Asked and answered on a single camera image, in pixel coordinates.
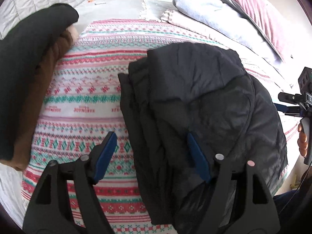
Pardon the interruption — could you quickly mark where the black quilted puffer jacket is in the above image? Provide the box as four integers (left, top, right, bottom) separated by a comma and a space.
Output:
118, 42, 287, 233

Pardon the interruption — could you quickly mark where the right hand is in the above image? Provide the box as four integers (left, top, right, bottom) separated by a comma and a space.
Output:
297, 124, 308, 157

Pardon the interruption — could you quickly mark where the pale pink folded blanket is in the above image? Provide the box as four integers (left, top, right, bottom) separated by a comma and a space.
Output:
161, 10, 293, 88

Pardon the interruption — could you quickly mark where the folded brown garment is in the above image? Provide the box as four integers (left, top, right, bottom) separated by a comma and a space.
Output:
1, 25, 79, 171

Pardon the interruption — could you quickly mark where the red green patterned blanket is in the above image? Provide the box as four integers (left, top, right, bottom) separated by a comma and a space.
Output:
21, 19, 295, 233

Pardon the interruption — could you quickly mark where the pink velvet pillow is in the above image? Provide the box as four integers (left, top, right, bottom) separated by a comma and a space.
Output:
224, 0, 287, 60

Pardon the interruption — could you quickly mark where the light blue folded duvet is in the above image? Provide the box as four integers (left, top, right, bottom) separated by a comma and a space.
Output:
173, 0, 283, 64

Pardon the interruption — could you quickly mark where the folded black garment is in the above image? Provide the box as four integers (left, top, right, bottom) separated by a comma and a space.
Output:
1, 3, 79, 160

